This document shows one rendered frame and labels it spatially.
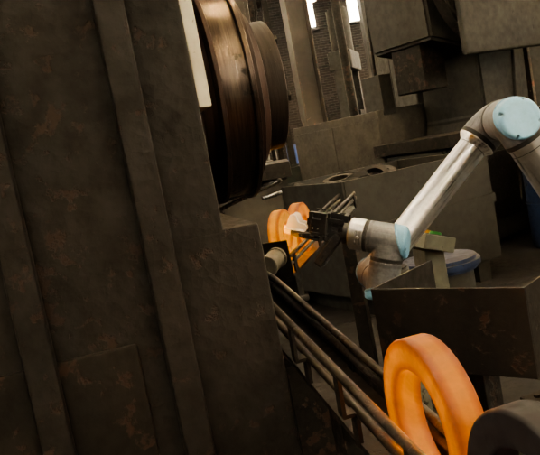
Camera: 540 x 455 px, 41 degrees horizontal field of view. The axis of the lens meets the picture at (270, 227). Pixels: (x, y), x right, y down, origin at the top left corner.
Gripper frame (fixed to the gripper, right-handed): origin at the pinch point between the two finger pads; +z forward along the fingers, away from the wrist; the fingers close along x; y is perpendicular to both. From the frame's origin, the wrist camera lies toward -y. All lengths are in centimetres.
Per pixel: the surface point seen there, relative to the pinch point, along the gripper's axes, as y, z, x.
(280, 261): -5.9, -4.6, 13.0
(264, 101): 39, -14, 59
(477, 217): -29, -39, -226
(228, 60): 47, -10, 67
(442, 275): -18, -43, -45
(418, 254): -12, -34, -47
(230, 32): 52, -9, 65
